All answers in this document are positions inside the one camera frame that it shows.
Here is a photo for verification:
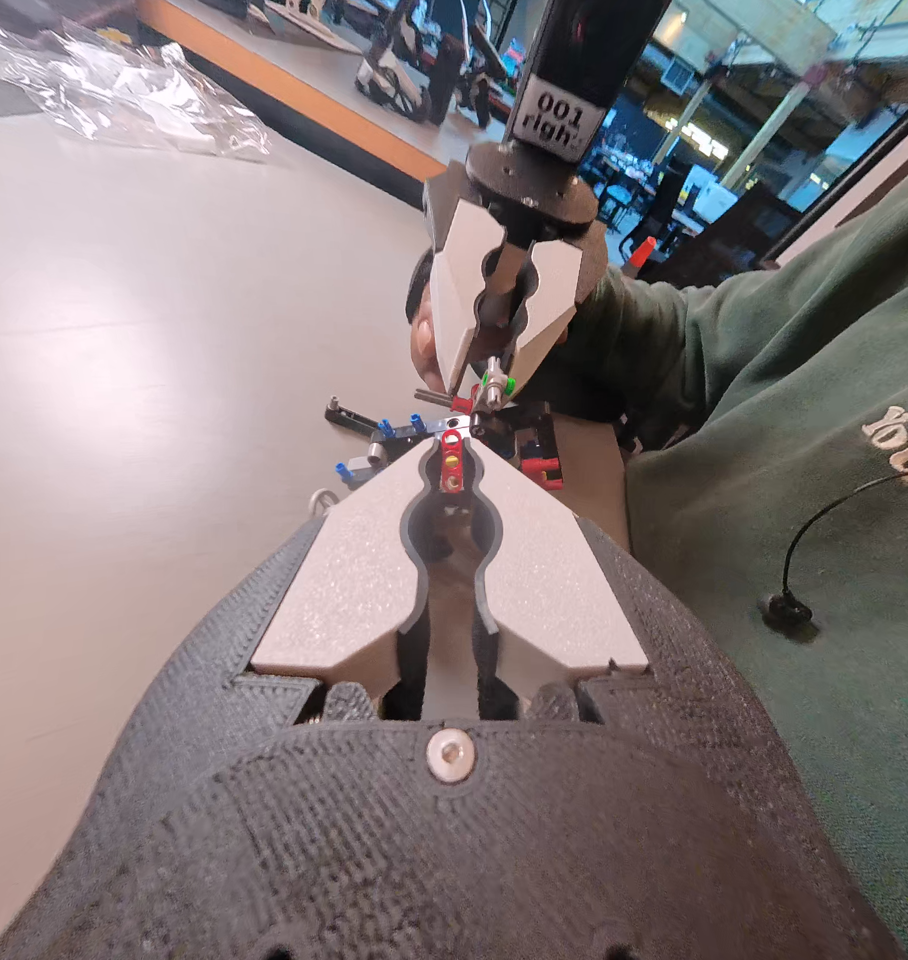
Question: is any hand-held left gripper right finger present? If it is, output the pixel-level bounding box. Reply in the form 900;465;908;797
461;438;650;702

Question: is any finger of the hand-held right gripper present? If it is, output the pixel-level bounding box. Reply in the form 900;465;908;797
430;198;507;395
508;240;582;395

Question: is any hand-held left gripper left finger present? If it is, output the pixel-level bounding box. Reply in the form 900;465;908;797
250;437;443;695

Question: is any lego car chassis assembly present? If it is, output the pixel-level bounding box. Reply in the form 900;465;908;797
311;356;567;519

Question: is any red lego beam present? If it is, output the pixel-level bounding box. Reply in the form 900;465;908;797
439;429;466;496

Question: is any person's right hand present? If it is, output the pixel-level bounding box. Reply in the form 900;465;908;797
409;311;455;395

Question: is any white wheeled machine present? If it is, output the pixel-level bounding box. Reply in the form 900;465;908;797
355;0;515;129

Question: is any black clip microphone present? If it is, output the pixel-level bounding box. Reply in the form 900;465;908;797
757;592;815;627

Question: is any wooden furniture edge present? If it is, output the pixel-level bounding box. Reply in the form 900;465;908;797
135;0;447;185

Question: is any empty clear plastic bag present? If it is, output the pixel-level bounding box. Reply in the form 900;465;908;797
0;7;271;162

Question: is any black microphone cable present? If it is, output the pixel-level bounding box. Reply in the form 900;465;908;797
782;471;908;597

